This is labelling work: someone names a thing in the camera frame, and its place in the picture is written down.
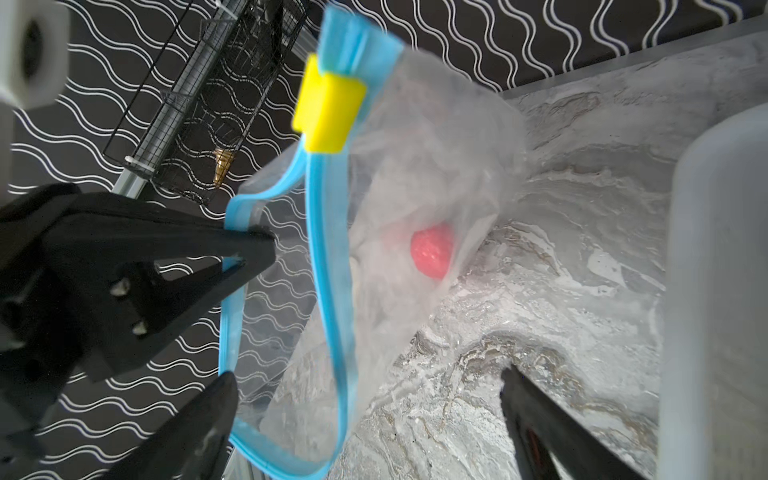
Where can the red apple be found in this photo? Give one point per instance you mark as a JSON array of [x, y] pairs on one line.
[[431, 250]]

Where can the black wire wall basket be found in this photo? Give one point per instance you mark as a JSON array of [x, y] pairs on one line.
[[184, 131]]

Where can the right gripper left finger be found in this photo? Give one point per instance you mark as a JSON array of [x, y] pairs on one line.
[[192, 444]]

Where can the clear zip top bag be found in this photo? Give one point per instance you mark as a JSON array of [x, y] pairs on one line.
[[391, 142]]

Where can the white plastic basket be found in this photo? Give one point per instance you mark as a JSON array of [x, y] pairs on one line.
[[713, 396]]

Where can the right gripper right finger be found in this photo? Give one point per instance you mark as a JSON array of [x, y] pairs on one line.
[[543, 434]]

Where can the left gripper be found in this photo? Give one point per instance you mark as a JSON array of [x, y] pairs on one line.
[[133, 277]]

